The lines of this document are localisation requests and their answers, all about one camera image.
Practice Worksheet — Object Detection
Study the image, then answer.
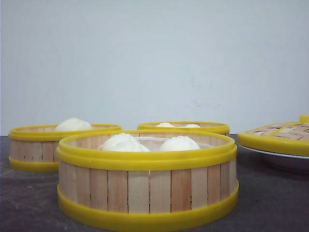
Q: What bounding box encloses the bamboo steamer basket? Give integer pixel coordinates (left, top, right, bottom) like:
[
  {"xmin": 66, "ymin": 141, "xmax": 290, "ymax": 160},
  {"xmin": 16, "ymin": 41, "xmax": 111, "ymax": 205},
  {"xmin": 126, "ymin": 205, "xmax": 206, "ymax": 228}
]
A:
[
  {"xmin": 9, "ymin": 123, "xmax": 121, "ymax": 172},
  {"xmin": 57, "ymin": 130, "xmax": 239, "ymax": 232},
  {"xmin": 138, "ymin": 121, "xmax": 230, "ymax": 136}
]

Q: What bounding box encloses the woven bamboo steamer lid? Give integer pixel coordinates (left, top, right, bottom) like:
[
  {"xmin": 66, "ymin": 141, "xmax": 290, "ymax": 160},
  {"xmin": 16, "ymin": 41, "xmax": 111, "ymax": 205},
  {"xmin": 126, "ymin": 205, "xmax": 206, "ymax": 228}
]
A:
[{"xmin": 237, "ymin": 115, "xmax": 309, "ymax": 157}]

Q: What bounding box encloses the rear left white bun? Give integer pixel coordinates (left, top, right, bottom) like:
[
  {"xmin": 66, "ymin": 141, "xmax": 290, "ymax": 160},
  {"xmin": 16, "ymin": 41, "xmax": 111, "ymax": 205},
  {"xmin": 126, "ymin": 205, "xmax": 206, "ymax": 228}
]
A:
[{"xmin": 157, "ymin": 122, "xmax": 174, "ymax": 128}]

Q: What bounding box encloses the rear right white bun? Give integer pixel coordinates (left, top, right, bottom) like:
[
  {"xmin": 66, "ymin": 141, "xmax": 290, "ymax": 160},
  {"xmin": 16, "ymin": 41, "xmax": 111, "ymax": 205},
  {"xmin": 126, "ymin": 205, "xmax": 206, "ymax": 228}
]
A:
[{"xmin": 185, "ymin": 124, "xmax": 200, "ymax": 128}]

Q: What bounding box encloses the front right white bun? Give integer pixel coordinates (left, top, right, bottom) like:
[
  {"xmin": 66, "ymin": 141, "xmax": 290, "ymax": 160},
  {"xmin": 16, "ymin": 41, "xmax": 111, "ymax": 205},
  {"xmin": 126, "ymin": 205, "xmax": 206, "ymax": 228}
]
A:
[{"xmin": 159, "ymin": 136, "xmax": 200, "ymax": 151}]

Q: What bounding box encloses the front left white bun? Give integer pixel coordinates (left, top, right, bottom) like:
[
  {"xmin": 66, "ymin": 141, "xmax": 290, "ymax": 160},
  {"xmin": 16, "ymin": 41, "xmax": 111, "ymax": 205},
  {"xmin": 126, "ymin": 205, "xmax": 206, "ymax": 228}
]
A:
[{"xmin": 98, "ymin": 133, "xmax": 150, "ymax": 152}]

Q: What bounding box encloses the white bun in left basket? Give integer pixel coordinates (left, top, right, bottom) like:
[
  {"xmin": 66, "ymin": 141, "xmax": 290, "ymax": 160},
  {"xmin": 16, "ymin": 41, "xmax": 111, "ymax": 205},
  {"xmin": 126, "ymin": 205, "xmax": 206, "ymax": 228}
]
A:
[{"xmin": 55, "ymin": 117, "xmax": 93, "ymax": 131}]

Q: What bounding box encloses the white plate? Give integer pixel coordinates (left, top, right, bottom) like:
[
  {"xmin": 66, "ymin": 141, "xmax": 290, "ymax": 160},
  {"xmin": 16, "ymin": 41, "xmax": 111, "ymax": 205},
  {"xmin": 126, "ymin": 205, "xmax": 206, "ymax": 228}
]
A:
[{"xmin": 239, "ymin": 145, "xmax": 309, "ymax": 174}]

